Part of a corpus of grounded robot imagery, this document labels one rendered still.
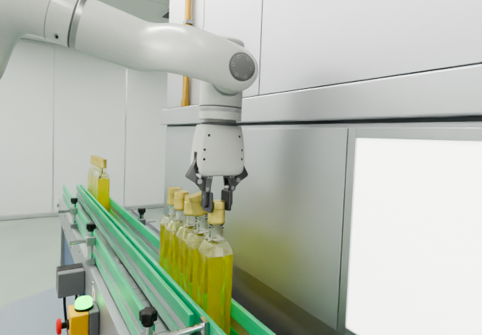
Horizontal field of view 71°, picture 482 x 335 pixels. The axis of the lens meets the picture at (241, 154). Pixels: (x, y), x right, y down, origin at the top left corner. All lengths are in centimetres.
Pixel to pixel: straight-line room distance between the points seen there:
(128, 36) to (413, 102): 45
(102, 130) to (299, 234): 606
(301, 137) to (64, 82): 606
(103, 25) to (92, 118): 597
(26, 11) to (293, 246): 60
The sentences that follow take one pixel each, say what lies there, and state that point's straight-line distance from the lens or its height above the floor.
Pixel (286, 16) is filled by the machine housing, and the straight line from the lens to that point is 79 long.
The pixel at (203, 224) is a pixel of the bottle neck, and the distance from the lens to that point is 73.
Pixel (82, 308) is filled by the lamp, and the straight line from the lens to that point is 105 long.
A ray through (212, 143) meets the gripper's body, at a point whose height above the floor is 145.
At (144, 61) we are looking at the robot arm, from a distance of 61.
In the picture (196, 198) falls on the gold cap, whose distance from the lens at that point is 71.
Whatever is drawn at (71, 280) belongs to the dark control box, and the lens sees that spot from 130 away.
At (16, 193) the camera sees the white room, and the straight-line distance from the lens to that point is 657.
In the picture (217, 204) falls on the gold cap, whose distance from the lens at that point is 66.
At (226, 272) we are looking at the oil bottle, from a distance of 70.
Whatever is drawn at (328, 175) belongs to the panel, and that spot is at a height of 141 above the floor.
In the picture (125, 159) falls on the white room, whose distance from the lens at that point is 669.
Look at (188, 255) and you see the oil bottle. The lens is 75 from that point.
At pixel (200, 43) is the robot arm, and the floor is 161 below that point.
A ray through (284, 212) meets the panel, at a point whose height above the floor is 132.
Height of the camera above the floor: 147
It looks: 3 degrees down
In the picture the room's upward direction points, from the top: 2 degrees clockwise
